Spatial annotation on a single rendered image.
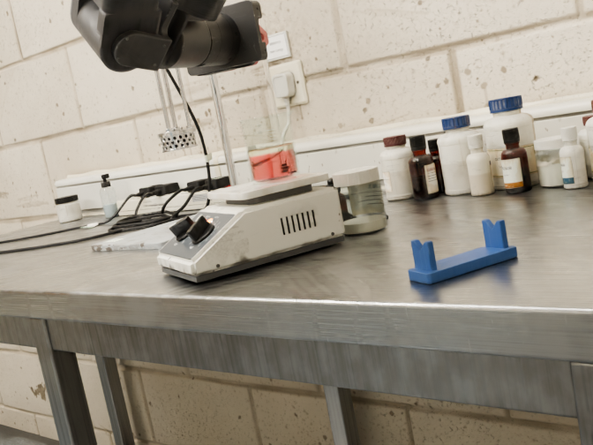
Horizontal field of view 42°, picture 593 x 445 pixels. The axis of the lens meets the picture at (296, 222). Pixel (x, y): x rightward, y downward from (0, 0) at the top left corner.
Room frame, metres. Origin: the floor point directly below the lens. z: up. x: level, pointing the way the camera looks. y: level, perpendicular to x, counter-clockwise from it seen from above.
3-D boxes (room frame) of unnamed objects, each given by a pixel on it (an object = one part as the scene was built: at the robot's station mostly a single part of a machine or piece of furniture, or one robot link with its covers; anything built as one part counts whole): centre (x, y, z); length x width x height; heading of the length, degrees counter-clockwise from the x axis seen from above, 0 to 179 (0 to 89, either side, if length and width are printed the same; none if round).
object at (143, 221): (1.55, 0.38, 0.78); 0.34 x 0.26 x 0.06; 137
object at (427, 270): (0.68, -0.14, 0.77); 0.10 x 0.03 x 0.04; 114
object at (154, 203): (1.73, 0.26, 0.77); 0.40 x 0.06 x 0.04; 47
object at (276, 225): (0.93, 0.05, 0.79); 0.22 x 0.13 x 0.08; 116
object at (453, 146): (1.15, -0.26, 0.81); 0.06 x 0.06 x 0.11
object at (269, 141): (0.95, 0.01, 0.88); 0.07 x 0.06 x 0.08; 94
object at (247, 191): (0.94, 0.03, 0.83); 0.12 x 0.12 x 0.01; 26
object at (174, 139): (1.35, 0.18, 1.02); 0.07 x 0.07 x 0.25
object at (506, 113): (1.12, -0.33, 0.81); 0.07 x 0.07 x 0.13
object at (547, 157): (1.05, -0.37, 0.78); 0.06 x 0.06 x 0.07
